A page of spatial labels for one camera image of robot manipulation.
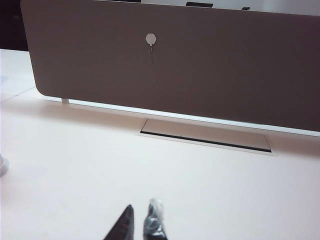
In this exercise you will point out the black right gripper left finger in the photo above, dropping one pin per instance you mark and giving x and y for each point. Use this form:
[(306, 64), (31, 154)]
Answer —
[(123, 225)]

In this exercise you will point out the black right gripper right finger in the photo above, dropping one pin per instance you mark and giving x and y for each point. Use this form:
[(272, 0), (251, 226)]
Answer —
[(153, 222)]

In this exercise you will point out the white paper cup blue logo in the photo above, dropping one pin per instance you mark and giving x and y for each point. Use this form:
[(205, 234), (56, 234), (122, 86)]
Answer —
[(3, 170)]

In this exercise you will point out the wide brown desk partition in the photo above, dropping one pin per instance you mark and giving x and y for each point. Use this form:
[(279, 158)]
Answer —
[(200, 70)]

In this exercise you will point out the white hexagonal adhesive hook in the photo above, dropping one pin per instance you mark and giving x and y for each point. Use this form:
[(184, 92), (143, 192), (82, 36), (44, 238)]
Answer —
[(151, 39)]

